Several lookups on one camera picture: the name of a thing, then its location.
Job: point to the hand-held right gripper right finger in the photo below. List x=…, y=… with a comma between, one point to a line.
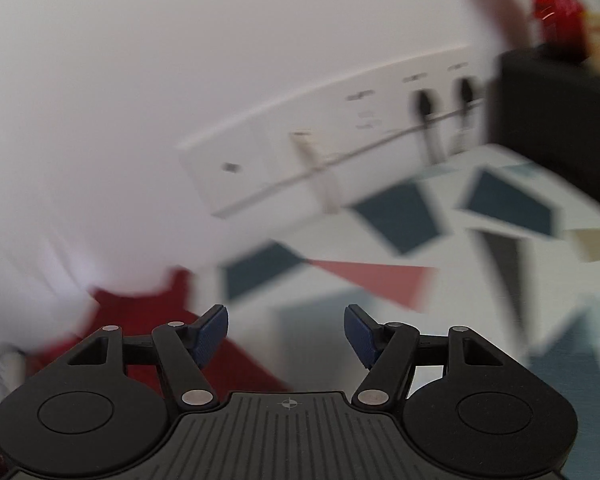
x=360, y=335

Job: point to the black plug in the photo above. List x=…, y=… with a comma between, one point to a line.
x=424, y=105
x=465, y=92

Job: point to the white wall socket panel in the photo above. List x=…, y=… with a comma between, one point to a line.
x=260, y=160

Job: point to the red garment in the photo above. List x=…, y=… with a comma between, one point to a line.
x=140, y=310

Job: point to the black cabinet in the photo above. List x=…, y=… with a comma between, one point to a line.
x=545, y=110

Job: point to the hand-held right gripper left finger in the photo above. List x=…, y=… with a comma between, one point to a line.
x=212, y=335

